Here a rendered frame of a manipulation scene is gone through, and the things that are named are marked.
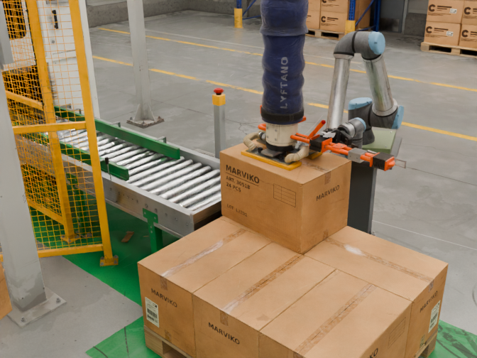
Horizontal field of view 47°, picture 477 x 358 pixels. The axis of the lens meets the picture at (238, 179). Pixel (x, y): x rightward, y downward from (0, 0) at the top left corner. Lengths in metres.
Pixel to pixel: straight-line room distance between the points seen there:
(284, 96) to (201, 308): 1.11
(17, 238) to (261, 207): 1.39
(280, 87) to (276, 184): 0.48
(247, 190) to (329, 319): 0.89
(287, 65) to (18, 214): 1.68
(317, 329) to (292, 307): 0.18
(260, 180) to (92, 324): 1.31
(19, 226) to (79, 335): 0.70
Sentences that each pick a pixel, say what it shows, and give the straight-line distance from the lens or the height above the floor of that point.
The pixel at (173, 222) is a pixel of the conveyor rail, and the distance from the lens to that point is 3.30.
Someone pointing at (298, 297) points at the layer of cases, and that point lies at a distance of 2.59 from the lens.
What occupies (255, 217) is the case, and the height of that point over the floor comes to 0.64.
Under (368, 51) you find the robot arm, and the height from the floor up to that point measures 1.45.
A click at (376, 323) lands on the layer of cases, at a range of 2.50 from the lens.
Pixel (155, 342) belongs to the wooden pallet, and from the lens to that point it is 3.11.
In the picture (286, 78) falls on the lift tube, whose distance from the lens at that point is 2.79.
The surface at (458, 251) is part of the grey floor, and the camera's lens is 4.16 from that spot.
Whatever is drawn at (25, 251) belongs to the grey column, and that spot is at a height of 0.40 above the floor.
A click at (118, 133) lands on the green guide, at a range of 4.46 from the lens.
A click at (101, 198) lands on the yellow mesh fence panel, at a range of 3.67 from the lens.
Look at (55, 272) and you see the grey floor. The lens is 3.93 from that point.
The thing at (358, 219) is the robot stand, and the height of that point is 0.27.
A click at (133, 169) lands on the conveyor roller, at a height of 0.55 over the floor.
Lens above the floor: 2.10
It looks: 25 degrees down
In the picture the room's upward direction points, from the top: 1 degrees counter-clockwise
